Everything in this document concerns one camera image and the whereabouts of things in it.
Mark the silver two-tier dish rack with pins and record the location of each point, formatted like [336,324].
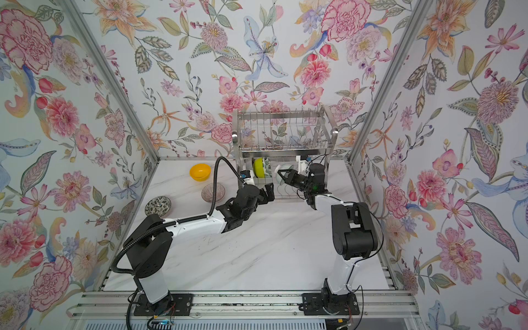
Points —
[284,137]

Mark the aluminium mounting rail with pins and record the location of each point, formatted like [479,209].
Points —
[209,305]

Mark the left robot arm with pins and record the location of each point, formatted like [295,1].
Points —
[144,252]

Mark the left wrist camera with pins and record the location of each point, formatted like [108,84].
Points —
[248,177]

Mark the yellow plastic bowl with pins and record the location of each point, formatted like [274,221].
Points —
[200,172]

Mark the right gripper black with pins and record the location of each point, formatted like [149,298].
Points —
[293,177]

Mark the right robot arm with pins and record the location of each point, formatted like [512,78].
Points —
[353,235]

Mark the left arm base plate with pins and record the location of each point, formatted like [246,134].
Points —
[171,305]

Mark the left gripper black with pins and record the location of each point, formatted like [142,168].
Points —
[269,193]

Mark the purple striped glass bowl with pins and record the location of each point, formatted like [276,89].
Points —
[207,192]

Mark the speckled dark patterned bowl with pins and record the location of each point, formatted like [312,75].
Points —
[159,206]

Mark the lime green plastic bowl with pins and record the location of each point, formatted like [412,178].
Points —
[258,167]

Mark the pale green glass bowl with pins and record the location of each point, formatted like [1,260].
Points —
[281,172]

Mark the green leaf pattern bowl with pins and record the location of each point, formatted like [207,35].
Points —
[267,167]

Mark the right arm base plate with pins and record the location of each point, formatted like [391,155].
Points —
[319,304]

